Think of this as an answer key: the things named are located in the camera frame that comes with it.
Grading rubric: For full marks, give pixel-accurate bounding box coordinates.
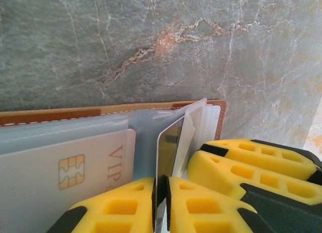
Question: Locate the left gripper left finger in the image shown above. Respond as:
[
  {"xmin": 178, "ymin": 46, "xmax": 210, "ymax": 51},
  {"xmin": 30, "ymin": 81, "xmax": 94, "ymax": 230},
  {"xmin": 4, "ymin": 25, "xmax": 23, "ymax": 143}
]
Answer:
[{"xmin": 46, "ymin": 177, "xmax": 156, "ymax": 233}]

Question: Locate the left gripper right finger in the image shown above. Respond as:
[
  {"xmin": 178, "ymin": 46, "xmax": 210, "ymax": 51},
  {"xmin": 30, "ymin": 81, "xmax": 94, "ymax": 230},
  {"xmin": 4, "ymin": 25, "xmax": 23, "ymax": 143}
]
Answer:
[{"xmin": 160, "ymin": 175, "xmax": 275, "ymax": 233}]

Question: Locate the silver mirror credit card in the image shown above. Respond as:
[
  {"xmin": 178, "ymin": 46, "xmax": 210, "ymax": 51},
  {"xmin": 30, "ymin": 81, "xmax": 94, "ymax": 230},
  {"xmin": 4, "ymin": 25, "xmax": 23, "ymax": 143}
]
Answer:
[{"xmin": 153, "ymin": 122, "xmax": 186, "ymax": 233}]

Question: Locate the brown leather card holder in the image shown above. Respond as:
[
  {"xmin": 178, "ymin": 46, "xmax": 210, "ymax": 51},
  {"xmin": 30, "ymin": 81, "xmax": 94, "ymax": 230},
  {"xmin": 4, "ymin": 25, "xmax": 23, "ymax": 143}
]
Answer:
[{"xmin": 0, "ymin": 98, "xmax": 227, "ymax": 233}]

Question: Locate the white VIP chip card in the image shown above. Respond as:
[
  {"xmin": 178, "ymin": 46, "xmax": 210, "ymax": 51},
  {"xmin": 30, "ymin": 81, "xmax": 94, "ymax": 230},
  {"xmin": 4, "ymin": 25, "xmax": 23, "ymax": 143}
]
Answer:
[{"xmin": 0, "ymin": 128, "xmax": 136, "ymax": 233}]

